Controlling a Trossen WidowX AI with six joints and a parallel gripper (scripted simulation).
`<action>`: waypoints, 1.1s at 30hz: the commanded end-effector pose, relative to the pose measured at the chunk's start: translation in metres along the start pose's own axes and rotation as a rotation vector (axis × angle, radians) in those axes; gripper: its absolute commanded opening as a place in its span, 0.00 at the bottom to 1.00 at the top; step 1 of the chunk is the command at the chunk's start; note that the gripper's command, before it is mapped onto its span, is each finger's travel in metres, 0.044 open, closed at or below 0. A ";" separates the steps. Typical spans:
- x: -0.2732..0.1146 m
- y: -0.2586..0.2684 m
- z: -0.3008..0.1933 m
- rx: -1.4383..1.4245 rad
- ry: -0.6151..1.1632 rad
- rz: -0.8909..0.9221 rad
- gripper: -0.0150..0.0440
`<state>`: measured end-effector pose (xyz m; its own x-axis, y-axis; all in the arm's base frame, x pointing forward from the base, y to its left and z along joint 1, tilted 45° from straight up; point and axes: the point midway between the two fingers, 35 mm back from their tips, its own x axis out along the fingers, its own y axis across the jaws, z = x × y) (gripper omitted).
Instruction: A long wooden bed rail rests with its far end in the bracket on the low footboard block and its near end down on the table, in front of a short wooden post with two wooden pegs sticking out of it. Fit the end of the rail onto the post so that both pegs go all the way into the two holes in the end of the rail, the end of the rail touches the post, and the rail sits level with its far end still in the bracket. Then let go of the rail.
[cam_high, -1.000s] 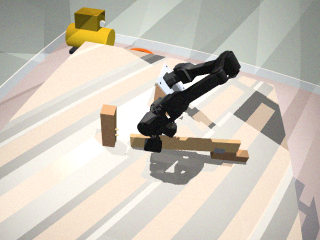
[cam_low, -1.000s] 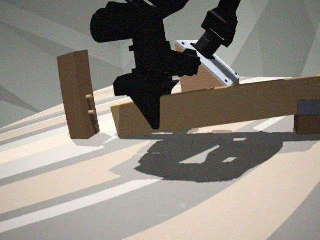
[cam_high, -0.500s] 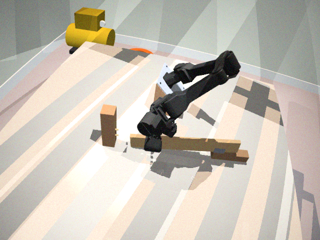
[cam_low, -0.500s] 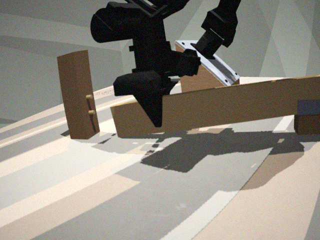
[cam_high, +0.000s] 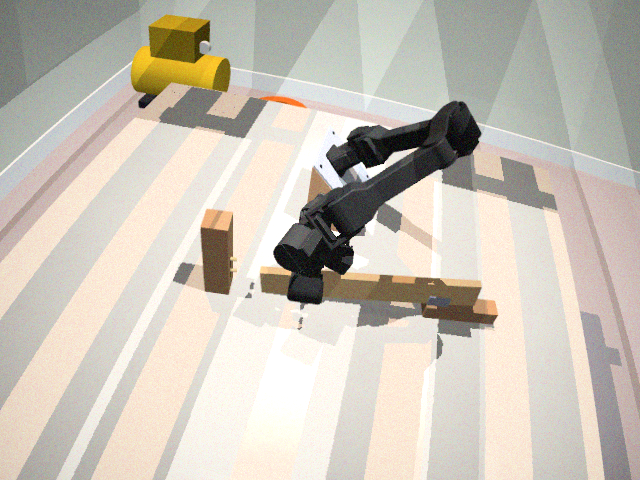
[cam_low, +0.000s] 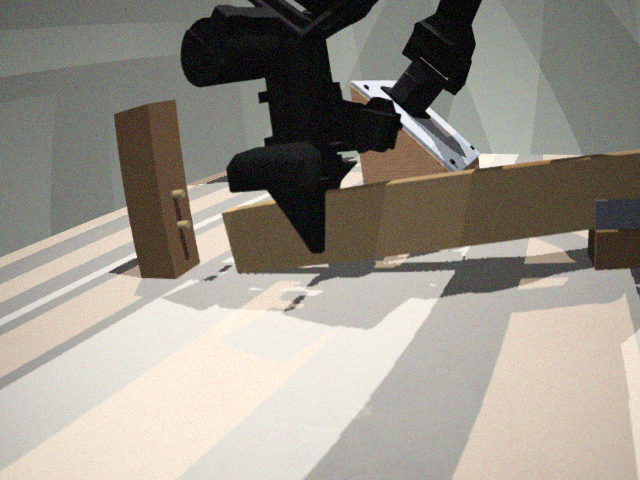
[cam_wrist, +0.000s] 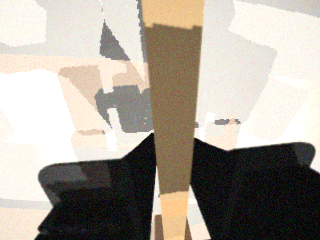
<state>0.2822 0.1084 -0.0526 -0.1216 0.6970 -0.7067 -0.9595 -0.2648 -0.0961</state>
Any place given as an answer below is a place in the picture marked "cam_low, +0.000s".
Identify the long wooden rail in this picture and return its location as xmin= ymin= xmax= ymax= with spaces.
xmin=221 ymin=149 xmax=640 ymax=273

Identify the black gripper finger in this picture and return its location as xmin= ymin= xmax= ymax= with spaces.
xmin=326 ymin=161 xmax=357 ymax=190
xmin=266 ymin=172 xmax=339 ymax=254

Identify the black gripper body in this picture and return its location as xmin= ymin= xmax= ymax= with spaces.
xmin=226 ymin=71 xmax=369 ymax=193

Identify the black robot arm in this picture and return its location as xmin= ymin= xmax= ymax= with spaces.
xmin=180 ymin=0 xmax=482 ymax=152

